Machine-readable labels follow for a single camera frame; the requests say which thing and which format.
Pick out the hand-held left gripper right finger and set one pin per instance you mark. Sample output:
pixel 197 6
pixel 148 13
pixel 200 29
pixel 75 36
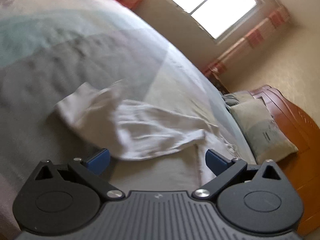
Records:
pixel 215 162

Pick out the patchwork bed sheet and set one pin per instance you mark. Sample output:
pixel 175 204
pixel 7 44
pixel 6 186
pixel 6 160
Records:
pixel 75 42

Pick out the wooden nightstand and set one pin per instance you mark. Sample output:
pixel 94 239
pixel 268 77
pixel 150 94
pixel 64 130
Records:
pixel 221 81

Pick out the white printed t-shirt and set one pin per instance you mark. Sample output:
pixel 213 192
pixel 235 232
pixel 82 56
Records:
pixel 140 127

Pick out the pale green pillow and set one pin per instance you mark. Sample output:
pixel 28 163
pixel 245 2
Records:
pixel 262 130

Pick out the wooden headboard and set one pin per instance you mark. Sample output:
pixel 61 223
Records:
pixel 300 135

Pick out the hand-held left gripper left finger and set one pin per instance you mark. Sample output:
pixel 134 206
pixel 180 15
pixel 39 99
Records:
pixel 98 161

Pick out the window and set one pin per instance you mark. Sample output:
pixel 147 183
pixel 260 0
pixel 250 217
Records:
pixel 220 7

